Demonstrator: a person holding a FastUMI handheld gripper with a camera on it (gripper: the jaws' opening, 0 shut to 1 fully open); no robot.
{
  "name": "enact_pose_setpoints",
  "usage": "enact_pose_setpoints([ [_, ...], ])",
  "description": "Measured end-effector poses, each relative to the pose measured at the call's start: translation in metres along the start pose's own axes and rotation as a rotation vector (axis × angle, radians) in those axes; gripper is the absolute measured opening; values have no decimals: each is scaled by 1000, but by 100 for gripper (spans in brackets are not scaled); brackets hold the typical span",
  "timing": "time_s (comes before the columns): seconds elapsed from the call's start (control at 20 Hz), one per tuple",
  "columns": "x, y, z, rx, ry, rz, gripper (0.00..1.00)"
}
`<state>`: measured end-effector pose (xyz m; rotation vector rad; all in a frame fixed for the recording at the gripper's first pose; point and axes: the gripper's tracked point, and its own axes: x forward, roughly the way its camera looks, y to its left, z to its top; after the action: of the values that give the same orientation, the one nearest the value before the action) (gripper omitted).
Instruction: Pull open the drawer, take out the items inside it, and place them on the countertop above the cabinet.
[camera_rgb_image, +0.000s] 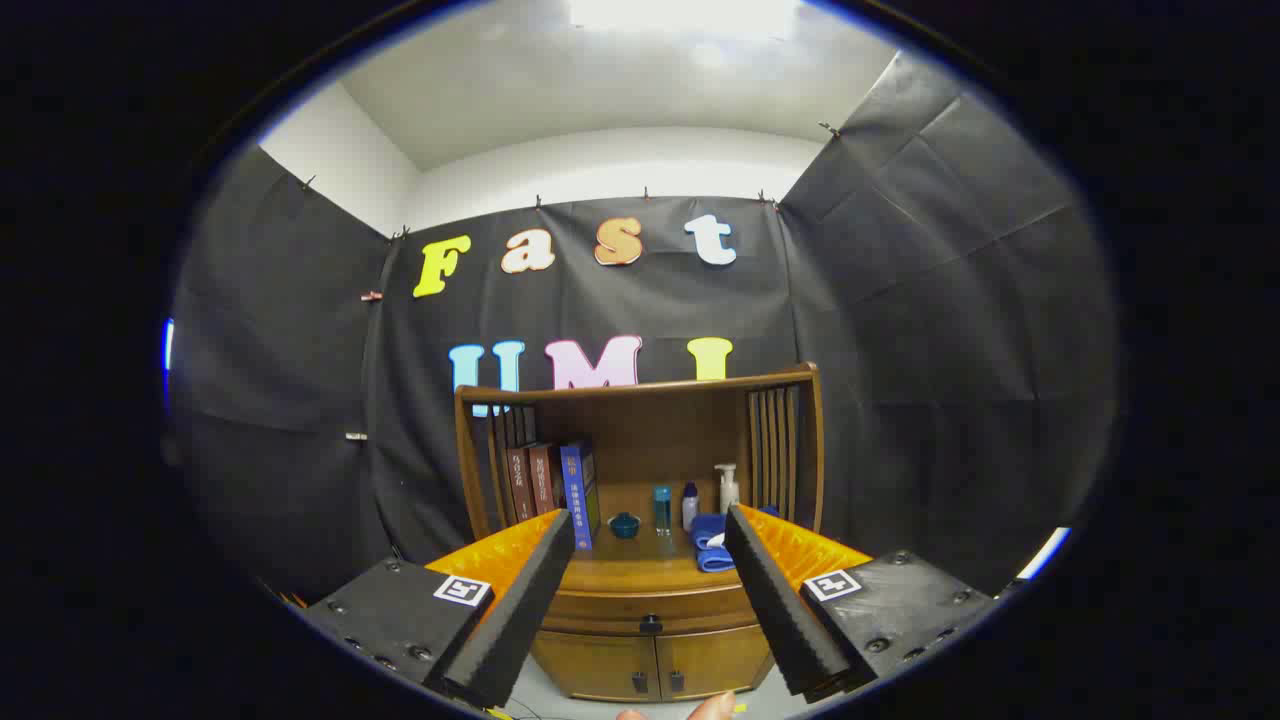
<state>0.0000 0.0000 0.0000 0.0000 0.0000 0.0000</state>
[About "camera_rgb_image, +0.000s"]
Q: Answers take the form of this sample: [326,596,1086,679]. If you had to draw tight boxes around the dark brown book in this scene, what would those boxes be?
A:
[505,447,537,526]

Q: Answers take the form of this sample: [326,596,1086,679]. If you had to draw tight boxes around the wooden drawer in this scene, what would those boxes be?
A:
[540,588,761,638]

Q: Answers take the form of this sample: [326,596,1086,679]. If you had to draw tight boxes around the wooden cabinet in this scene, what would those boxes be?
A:
[455,362,826,703]

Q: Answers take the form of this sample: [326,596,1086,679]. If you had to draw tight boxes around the wooden countertop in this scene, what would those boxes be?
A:
[555,500,761,599]

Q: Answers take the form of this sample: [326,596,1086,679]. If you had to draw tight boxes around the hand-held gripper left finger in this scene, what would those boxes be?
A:
[300,508,578,711]

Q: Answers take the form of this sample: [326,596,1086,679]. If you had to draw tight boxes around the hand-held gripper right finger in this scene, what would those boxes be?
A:
[722,503,1001,703]

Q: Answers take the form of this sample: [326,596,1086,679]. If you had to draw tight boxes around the black backdrop cloth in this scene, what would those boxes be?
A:
[165,50,1116,601]

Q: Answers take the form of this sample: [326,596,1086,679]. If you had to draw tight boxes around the blue book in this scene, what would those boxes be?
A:
[560,440,602,551]

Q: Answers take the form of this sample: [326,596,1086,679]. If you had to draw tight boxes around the wooden cabinet door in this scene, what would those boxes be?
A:
[655,625,776,699]
[530,630,659,702]

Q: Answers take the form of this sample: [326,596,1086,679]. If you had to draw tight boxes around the reddish brown book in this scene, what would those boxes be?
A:
[527,442,564,516]

